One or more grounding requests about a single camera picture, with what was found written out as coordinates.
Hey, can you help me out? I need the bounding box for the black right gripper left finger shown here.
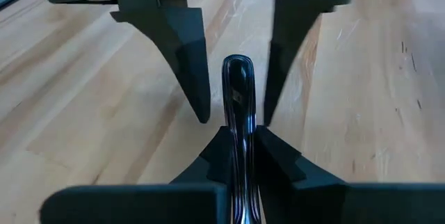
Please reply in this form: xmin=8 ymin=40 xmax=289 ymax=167
xmin=39 ymin=125 xmax=234 ymax=224

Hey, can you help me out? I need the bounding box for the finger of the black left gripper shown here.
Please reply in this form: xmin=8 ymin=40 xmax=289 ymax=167
xmin=263 ymin=0 xmax=355 ymax=127
xmin=40 ymin=0 xmax=212 ymax=125

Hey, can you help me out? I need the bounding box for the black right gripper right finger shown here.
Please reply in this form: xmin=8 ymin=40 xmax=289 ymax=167
xmin=254 ymin=125 xmax=445 ymax=224

